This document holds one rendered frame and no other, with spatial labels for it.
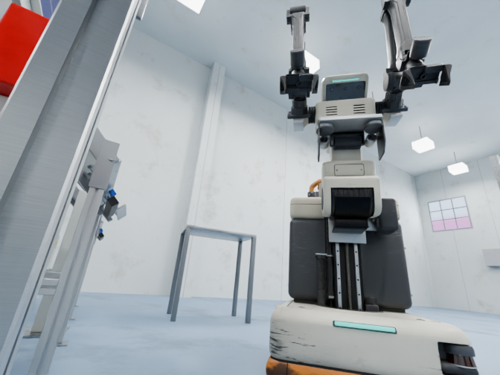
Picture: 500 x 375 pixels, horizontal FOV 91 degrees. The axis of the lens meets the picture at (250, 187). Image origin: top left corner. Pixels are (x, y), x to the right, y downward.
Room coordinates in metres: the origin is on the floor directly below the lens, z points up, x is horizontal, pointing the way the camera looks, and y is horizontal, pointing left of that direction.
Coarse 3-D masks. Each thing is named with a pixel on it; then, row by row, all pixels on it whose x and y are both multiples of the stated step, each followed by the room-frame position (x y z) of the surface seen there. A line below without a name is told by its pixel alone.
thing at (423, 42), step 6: (420, 36) 0.61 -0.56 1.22; (426, 36) 0.61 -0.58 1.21; (414, 42) 0.61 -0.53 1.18; (420, 42) 0.60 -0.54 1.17; (426, 42) 0.60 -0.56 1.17; (414, 48) 0.63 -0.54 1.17; (420, 48) 0.62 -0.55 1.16; (426, 48) 0.61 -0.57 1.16; (408, 54) 0.68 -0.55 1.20; (414, 54) 0.64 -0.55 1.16; (420, 54) 0.63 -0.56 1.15; (426, 54) 0.63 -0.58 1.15; (402, 60) 0.70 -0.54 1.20; (408, 60) 0.69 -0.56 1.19; (402, 66) 0.71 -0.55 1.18
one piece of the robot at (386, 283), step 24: (312, 216) 1.25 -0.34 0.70; (312, 240) 1.25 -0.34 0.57; (384, 240) 1.17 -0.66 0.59; (312, 264) 1.25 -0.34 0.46; (336, 264) 1.17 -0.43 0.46; (360, 264) 1.16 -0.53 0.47; (384, 264) 1.17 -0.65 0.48; (288, 288) 1.30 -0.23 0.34; (312, 288) 1.25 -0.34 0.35; (336, 288) 1.18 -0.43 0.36; (360, 288) 1.16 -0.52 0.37; (384, 288) 1.17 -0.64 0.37; (408, 288) 1.15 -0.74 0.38
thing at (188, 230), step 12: (192, 228) 2.31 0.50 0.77; (204, 228) 2.32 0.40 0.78; (216, 228) 2.36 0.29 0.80; (180, 240) 2.65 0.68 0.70; (228, 240) 2.87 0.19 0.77; (240, 240) 2.80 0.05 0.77; (252, 240) 2.49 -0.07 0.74; (180, 252) 2.66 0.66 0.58; (240, 252) 2.89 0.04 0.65; (252, 252) 2.50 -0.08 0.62; (180, 264) 2.27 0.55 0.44; (252, 264) 2.50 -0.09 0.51; (180, 276) 2.27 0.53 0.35; (252, 276) 2.50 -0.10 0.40; (180, 288) 2.28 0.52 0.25; (252, 288) 2.50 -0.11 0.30; (168, 312) 2.66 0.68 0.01
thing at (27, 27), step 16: (16, 16) 0.31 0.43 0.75; (32, 16) 0.32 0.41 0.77; (0, 32) 0.30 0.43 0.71; (16, 32) 0.31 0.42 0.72; (32, 32) 0.32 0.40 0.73; (0, 48) 0.31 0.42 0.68; (16, 48) 0.32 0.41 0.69; (32, 48) 0.33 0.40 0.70; (0, 64) 0.31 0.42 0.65; (16, 64) 0.32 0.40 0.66; (0, 80) 0.32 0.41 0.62; (16, 80) 0.33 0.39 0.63; (0, 96) 0.35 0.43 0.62; (0, 112) 0.35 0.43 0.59
